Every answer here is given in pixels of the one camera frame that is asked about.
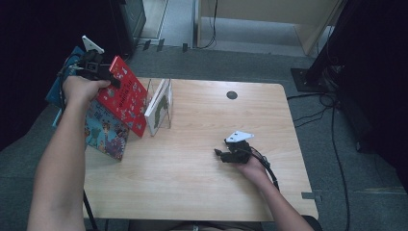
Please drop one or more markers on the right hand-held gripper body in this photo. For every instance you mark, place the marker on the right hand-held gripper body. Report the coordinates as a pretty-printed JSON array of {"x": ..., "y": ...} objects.
[{"x": 239, "y": 155}]

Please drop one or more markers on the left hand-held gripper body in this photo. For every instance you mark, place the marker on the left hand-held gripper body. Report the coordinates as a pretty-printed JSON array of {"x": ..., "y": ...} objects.
[{"x": 94, "y": 69}]

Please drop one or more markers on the clear acrylic book rack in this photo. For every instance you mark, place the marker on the clear acrylic book rack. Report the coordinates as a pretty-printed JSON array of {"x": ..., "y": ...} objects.
[{"x": 144, "y": 85}]

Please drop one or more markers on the white caterpillar board book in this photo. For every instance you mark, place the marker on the white caterpillar board book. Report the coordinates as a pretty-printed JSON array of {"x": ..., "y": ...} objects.
[{"x": 158, "y": 109}]

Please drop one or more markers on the person's right hand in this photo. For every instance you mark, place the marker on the person's right hand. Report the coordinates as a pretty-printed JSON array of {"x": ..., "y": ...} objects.
[{"x": 253, "y": 173}]

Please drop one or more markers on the person's left hand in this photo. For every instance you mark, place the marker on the person's left hand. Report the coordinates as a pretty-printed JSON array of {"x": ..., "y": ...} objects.
[{"x": 80, "y": 91}]

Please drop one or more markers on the black table grommet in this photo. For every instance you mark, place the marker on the black table grommet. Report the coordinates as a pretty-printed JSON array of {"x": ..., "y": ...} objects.
[{"x": 232, "y": 95}]

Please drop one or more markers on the black cabinet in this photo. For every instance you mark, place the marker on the black cabinet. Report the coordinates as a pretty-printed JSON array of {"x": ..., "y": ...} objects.
[{"x": 131, "y": 19}]

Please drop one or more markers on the dark curtain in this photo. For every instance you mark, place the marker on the dark curtain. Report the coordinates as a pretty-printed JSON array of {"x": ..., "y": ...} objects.
[
  {"x": 25, "y": 64},
  {"x": 378, "y": 80}
]

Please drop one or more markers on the grey tape piece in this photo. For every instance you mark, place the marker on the grey tape piece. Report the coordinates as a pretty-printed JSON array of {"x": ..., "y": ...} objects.
[{"x": 311, "y": 195}]

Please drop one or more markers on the black metal stand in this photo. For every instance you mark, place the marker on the black metal stand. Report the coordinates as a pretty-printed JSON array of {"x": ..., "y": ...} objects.
[{"x": 308, "y": 80}]

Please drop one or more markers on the beige wooden partition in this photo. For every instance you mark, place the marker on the beige wooden partition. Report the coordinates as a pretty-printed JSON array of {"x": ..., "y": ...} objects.
[{"x": 256, "y": 8}]

